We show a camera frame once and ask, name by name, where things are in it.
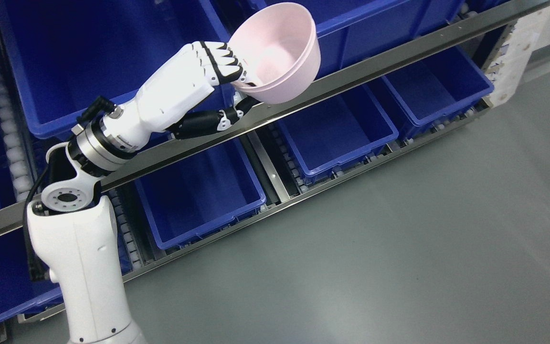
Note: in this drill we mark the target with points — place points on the blue bin lower left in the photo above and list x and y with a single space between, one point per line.
200 195

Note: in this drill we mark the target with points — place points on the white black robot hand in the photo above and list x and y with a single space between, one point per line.
167 100

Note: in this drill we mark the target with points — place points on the blue bin lower middle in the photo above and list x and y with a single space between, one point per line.
336 134

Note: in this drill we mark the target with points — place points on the metal shelf rail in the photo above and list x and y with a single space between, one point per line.
170 152

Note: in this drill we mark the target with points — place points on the blue bin far left bottom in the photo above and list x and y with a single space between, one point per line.
19 294

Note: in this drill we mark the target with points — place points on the pink bowl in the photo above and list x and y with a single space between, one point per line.
287 25
278 79

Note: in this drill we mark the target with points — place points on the blue bin lower right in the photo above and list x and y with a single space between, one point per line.
425 94

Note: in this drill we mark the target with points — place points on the large blue bin upper left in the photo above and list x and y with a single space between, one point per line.
66 53

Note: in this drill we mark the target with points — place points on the blue bin upper right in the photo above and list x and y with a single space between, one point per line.
349 31

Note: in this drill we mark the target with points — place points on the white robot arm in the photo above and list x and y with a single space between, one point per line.
72 226

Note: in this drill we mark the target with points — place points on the white shelf end frame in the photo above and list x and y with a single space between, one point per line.
528 35

